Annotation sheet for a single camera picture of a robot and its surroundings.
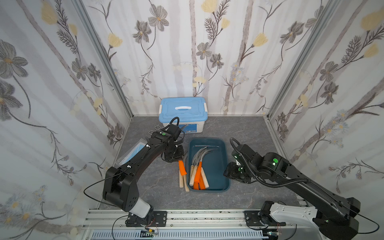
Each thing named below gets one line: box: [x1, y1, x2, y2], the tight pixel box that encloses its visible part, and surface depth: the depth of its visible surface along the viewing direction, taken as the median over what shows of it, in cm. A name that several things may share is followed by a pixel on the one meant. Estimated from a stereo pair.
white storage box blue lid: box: [158, 96, 208, 134], surface depth 103 cm
